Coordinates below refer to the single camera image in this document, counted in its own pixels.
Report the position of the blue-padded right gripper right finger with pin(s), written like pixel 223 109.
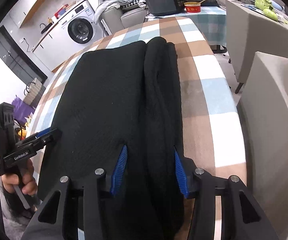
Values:
pixel 241 215

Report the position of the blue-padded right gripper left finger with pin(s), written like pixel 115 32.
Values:
pixel 57 216

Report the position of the black knit sweater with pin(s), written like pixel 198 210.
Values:
pixel 123 97

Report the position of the person's left hand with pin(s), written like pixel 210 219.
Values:
pixel 9 180

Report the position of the purple paper bag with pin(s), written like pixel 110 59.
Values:
pixel 21 110

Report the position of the woven laundry basket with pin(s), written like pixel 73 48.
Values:
pixel 33 92

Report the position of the white kitchen cabinet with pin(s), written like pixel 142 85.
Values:
pixel 55 32

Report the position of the white washing machine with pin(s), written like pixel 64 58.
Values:
pixel 78 24

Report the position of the light grey blanket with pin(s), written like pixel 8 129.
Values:
pixel 117 4

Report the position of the grey side table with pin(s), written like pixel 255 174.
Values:
pixel 248 32

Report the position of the teal checkered side tablecloth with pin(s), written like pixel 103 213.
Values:
pixel 211 21

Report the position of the green plush toy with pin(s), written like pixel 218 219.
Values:
pixel 266 7

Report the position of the red food bowl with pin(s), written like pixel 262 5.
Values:
pixel 193 7

